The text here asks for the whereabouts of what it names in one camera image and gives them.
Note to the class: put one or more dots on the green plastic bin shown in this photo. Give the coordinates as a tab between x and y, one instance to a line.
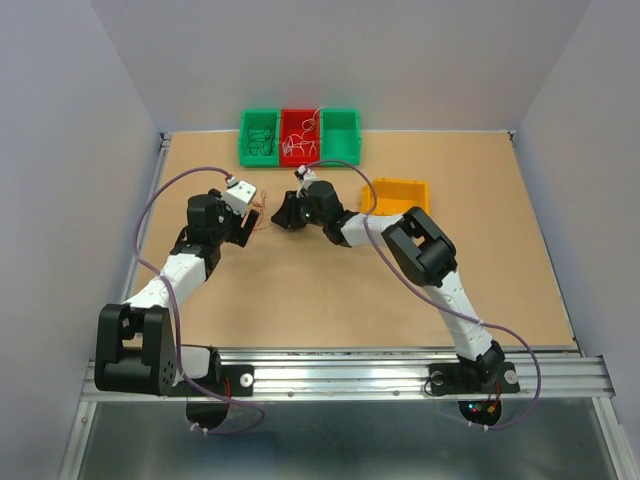
340	135
258	140

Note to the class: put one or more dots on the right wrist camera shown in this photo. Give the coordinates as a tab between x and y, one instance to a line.
305	177

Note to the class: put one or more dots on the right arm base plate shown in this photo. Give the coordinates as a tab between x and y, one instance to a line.
444	379

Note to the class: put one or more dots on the aluminium rail frame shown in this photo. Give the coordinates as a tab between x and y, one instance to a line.
363	413

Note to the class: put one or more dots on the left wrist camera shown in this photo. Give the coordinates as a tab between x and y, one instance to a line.
239	195

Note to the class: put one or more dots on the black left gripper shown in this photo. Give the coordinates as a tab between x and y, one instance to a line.
240	234

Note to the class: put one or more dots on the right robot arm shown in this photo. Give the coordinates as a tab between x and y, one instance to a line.
425	256

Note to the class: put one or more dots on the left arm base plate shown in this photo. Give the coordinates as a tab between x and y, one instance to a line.
233	380

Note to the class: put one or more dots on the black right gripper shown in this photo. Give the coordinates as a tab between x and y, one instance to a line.
285	215

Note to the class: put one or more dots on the left green plastic bin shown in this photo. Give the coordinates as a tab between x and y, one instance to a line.
258	140

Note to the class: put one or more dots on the red plastic bin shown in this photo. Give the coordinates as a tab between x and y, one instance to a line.
299	142

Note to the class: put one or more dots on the yellow plastic bin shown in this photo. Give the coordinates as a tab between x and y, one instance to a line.
396	196

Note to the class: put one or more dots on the right green plastic bin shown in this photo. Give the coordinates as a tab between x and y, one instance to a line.
340	135

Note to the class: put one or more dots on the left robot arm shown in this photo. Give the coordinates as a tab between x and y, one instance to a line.
136	340

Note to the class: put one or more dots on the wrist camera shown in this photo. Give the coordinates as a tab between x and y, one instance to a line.
239	195
305	177

